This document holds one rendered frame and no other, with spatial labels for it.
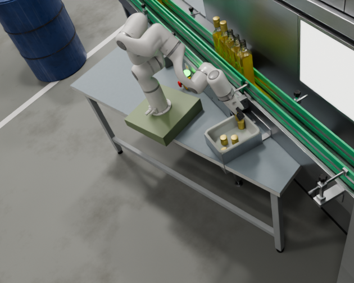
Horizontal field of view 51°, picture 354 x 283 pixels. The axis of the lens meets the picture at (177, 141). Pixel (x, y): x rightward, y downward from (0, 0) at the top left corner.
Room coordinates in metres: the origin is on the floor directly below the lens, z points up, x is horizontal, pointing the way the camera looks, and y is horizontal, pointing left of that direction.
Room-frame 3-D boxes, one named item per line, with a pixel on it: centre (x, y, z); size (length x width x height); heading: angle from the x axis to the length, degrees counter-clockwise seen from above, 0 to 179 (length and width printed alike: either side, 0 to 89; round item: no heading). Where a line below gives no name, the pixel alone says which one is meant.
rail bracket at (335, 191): (0.69, -0.47, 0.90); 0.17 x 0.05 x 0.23; 102
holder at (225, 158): (1.19, -0.29, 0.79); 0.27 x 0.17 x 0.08; 102
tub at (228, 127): (1.18, -0.26, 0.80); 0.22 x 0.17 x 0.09; 102
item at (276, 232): (1.54, 0.03, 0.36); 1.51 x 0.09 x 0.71; 34
